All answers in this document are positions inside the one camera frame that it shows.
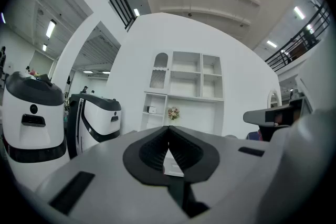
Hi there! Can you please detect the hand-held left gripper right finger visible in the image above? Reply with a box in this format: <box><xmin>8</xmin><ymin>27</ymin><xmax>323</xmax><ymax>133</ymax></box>
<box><xmin>169</xmin><ymin>125</ymin><xmax>220</xmax><ymax>184</ymax></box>

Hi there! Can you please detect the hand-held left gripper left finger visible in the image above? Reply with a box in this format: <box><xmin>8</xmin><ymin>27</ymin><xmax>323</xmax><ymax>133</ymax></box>
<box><xmin>122</xmin><ymin>125</ymin><xmax>174</xmax><ymax>187</ymax></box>

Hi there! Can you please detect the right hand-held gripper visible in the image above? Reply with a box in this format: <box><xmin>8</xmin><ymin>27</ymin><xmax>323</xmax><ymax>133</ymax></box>
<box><xmin>243</xmin><ymin>97</ymin><xmax>313</xmax><ymax>142</ymax></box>

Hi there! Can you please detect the white shelving unit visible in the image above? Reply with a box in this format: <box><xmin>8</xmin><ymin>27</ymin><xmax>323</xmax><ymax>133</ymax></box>
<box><xmin>140</xmin><ymin>51</ymin><xmax>225</xmax><ymax>137</ymax></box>

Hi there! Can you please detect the white arched mirror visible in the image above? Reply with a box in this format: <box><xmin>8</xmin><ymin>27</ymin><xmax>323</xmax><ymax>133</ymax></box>
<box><xmin>267</xmin><ymin>89</ymin><xmax>280</xmax><ymax>109</ymax></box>

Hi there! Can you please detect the pink flower bouquet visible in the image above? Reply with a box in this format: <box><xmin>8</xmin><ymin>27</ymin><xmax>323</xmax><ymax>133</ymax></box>
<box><xmin>167</xmin><ymin>106</ymin><xmax>181</xmax><ymax>121</ymax></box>

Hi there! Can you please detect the white and black service robot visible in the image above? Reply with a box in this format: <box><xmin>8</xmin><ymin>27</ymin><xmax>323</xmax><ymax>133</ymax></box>
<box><xmin>66</xmin><ymin>93</ymin><xmax>122</xmax><ymax>159</ymax></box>
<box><xmin>2</xmin><ymin>70</ymin><xmax>68</xmax><ymax>164</ymax></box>

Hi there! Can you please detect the white fluted glass cabinet door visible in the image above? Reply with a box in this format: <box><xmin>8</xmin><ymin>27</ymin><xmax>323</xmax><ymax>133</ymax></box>
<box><xmin>148</xmin><ymin>52</ymin><xmax>169</xmax><ymax>90</ymax></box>

